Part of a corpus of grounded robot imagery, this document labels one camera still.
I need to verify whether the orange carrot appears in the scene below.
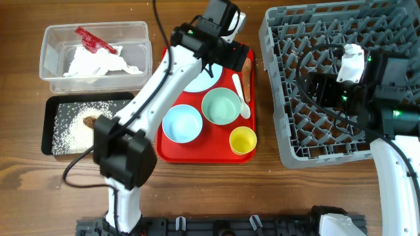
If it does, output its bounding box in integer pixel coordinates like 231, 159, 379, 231
241, 58, 252, 103

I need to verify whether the green bowl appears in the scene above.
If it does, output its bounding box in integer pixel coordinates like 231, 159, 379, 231
201, 87, 241, 125

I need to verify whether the light blue bowl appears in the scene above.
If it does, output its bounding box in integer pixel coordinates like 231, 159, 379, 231
162, 104, 203, 144

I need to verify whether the yellow cup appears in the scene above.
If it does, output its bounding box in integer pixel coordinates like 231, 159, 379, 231
229, 127, 257, 155

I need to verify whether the red snack wrapper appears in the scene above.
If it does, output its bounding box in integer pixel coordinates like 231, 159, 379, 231
75, 27, 117, 54

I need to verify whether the white tissue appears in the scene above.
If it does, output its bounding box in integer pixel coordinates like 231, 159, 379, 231
63, 46, 143, 77

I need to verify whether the brown food scrap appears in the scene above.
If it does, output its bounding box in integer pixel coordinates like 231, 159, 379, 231
83, 116, 97, 129

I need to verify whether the white rice pile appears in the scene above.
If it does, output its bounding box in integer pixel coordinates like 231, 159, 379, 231
52, 100, 129, 155

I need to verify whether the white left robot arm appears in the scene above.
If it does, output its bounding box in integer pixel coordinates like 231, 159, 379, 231
93, 20, 249, 235

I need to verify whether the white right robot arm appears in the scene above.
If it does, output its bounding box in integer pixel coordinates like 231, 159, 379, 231
295, 44, 419, 235

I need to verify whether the grey-blue dishwasher rack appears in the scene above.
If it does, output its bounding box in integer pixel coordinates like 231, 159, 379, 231
259, 1, 419, 168

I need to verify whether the light blue plate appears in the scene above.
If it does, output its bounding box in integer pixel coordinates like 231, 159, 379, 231
183, 64, 223, 93

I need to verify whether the white plastic spoon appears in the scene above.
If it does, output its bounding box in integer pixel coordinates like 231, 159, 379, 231
232, 73, 251, 119

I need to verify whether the red plastic tray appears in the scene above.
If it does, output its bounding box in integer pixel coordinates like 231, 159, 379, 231
156, 50, 257, 164

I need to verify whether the clear plastic bin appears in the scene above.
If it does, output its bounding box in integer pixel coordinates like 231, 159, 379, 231
39, 21, 153, 94

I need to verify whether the black tray bin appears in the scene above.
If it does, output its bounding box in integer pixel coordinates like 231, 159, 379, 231
41, 92, 134, 155

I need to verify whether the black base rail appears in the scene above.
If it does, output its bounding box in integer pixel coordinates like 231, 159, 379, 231
75, 214, 368, 236

